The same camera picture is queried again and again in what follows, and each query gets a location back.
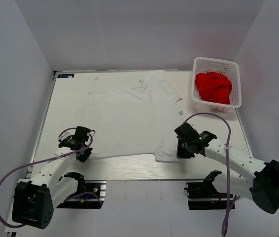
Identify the white t shirt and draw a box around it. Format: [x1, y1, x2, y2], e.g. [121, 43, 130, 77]
[85, 74, 184, 162]

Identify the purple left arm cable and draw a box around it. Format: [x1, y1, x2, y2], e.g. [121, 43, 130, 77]
[0, 127, 104, 228]

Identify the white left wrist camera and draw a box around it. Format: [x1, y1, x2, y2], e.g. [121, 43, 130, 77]
[57, 130, 72, 142]

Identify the white plastic basket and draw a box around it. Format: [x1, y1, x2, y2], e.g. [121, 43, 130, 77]
[191, 57, 242, 111]

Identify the red t shirt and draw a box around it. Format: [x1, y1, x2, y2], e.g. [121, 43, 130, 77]
[195, 72, 233, 105]

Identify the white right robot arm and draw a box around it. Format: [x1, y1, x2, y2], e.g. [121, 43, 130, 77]
[175, 122, 279, 214]

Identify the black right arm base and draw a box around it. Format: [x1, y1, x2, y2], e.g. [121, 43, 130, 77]
[184, 182, 227, 210]

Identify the blue table label sticker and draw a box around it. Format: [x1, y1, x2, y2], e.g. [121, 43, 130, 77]
[57, 74, 74, 79]

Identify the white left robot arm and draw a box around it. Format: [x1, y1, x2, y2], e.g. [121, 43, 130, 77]
[12, 126, 92, 229]

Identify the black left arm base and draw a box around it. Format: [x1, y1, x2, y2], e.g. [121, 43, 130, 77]
[57, 181, 106, 209]

